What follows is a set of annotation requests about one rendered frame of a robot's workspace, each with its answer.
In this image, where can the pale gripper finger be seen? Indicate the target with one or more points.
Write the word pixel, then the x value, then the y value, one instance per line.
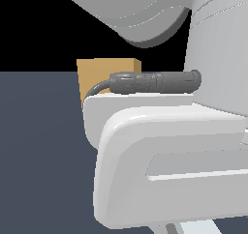
pixel 165 229
pixel 197 228

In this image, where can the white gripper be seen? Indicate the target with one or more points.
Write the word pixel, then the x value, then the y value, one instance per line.
pixel 168 141

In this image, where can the tan wooden box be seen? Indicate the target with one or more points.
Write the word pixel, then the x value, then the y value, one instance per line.
pixel 97 71

